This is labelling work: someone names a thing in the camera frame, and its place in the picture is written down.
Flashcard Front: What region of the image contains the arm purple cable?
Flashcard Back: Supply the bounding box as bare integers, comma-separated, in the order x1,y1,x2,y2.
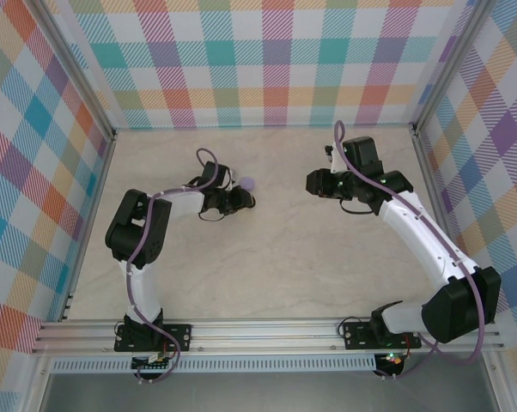
125,148,234,385
333,119,487,381

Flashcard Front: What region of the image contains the slotted grey cable tray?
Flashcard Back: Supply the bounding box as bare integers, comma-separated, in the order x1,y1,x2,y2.
47,356,382,375

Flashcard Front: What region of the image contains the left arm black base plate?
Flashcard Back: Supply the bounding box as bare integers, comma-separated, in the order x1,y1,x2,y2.
113,322,194,354

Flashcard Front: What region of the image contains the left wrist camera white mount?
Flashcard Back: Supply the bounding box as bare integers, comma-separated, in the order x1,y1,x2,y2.
222,167,242,193

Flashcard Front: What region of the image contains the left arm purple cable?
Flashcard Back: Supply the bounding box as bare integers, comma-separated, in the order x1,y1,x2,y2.
125,148,234,385

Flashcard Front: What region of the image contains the aluminium table side rail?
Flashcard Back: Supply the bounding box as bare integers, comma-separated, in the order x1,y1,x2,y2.
59,130,118,323
411,126,478,318

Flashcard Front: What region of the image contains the aluminium mounting rail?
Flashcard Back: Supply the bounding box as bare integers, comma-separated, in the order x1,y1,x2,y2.
30,316,507,356

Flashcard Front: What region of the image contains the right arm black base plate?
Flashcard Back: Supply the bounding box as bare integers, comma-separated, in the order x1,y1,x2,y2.
341,320,423,351

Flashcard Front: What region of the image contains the grey metal shelf panel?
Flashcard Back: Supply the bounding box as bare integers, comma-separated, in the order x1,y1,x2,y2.
39,369,500,412

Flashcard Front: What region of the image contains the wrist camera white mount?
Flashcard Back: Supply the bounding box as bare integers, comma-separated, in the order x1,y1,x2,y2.
324,143,344,175
222,167,242,193

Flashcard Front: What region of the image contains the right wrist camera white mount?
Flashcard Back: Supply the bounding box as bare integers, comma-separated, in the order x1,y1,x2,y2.
324,143,344,175

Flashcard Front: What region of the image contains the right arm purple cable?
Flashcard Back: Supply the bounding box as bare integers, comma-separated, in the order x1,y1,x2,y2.
333,119,487,381

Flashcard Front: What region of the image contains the aluminium frame post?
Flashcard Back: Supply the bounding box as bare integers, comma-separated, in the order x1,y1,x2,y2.
411,0,490,136
33,0,117,145

